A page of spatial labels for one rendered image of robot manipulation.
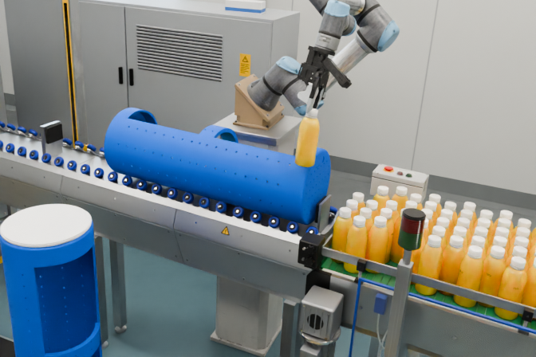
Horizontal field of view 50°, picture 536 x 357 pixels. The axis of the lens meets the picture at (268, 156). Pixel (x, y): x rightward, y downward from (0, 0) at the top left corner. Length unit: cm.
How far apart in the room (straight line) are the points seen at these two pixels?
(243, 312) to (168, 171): 95
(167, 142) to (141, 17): 191
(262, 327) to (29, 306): 128
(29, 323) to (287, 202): 92
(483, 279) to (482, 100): 292
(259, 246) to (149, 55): 219
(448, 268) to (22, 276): 132
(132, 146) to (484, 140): 315
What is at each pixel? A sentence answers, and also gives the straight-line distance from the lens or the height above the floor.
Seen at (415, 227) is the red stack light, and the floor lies 123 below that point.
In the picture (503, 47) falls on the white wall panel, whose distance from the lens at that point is 461.
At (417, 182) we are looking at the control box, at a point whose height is 109.
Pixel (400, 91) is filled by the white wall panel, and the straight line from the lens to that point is 474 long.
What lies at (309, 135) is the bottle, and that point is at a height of 133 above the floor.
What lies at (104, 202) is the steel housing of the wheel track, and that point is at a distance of 251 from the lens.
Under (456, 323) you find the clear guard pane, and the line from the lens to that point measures 185.
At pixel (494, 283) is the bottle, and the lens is 191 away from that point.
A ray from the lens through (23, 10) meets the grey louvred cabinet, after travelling 468.
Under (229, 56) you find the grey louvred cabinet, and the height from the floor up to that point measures 119.
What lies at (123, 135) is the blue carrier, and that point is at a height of 117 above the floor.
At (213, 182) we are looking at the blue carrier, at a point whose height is 108.
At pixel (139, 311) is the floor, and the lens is 327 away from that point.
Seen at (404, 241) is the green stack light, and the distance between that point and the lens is 162.
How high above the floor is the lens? 195
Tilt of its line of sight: 22 degrees down
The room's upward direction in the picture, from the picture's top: 3 degrees clockwise
